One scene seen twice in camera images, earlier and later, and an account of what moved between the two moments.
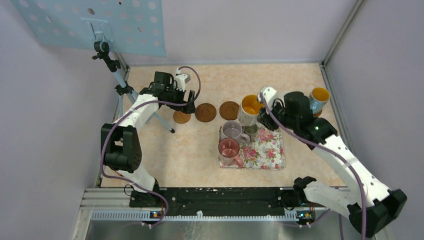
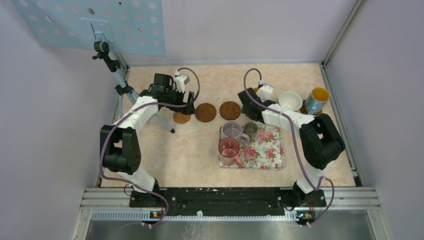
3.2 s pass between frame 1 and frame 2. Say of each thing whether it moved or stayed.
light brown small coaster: stayed
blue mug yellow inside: stayed
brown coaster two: stayed
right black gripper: moved
